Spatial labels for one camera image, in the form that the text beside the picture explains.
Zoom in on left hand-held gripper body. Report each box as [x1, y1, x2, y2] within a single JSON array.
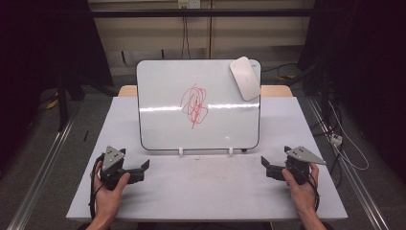
[[100, 146, 146, 192]]

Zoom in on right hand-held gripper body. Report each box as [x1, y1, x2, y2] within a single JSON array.
[[265, 146, 327, 186]]

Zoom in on white whiteboard with red scribble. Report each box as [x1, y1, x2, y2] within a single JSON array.
[[136, 58, 262, 151]]

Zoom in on white whiteboard eraser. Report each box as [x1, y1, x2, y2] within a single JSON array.
[[229, 56, 262, 103]]

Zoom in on person's right hand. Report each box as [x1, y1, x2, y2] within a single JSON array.
[[282, 162, 321, 217]]

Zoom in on person's left hand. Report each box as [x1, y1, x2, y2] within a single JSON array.
[[91, 160, 131, 220]]

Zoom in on white power strip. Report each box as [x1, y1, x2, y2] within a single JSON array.
[[329, 133, 344, 147]]

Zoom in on wooden table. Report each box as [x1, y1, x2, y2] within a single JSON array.
[[118, 84, 294, 98]]

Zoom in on black curtain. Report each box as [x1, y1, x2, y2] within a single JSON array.
[[297, 0, 406, 184], [0, 0, 115, 176]]

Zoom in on black floor cables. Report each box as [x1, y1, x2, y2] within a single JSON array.
[[314, 118, 345, 190]]

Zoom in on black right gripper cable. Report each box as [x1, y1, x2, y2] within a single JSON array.
[[305, 172, 321, 213]]

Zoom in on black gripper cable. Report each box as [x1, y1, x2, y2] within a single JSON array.
[[305, 172, 321, 213], [88, 153, 106, 220]]

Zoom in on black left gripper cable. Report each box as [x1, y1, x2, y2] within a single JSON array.
[[88, 153, 106, 220]]

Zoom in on white cable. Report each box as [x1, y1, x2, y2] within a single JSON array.
[[327, 100, 370, 172]]

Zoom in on metal floor rail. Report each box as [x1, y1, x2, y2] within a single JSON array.
[[6, 118, 77, 230], [305, 95, 391, 230]]

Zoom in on black hanging cables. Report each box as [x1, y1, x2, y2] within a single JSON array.
[[181, 15, 192, 60]]

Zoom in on white wall socket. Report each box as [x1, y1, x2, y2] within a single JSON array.
[[177, 0, 202, 10]]

